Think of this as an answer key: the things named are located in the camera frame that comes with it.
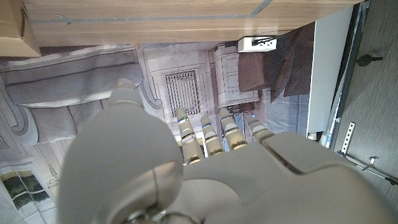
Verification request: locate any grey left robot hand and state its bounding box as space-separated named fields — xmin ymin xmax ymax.
xmin=57 ymin=78 xmax=398 ymax=224

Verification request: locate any brown cardboard box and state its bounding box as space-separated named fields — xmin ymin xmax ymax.
xmin=0 ymin=0 xmax=42 ymax=58

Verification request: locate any white perforated metal strip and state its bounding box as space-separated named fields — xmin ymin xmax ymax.
xmin=340 ymin=121 xmax=356 ymax=156

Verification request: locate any thin metal rod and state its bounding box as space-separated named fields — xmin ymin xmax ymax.
xmin=337 ymin=151 xmax=398 ymax=186

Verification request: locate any white power strip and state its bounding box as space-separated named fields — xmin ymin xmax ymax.
xmin=238 ymin=36 xmax=277 ymax=53

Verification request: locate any wooden table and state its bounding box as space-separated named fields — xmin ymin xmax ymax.
xmin=30 ymin=0 xmax=274 ymax=25

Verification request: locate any printed living room backdrop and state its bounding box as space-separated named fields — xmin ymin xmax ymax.
xmin=0 ymin=21 xmax=315 ymax=224

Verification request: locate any white wall post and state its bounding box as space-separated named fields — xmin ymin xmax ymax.
xmin=306 ymin=6 xmax=357 ymax=141

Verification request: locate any black door handle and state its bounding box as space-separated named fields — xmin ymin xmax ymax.
xmin=356 ymin=54 xmax=384 ymax=67

